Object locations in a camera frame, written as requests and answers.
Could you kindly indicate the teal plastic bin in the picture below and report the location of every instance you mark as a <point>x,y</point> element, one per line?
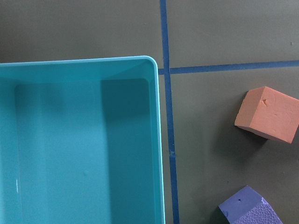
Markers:
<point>80,142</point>

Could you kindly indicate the orange foam block left side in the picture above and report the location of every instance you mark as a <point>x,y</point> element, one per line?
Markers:
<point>270,114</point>

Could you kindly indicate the purple foam block left side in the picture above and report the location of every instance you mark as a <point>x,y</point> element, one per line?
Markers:
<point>248,207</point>

